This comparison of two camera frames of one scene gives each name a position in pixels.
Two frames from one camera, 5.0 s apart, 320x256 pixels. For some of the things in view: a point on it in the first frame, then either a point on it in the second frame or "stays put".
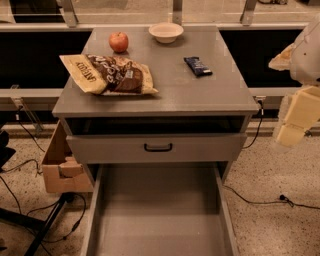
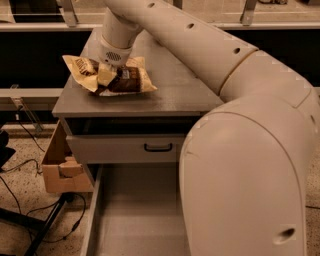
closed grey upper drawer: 158,148 stays put
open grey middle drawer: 159,209 stays put
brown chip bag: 109,75 stays put
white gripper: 307,58 → 114,55
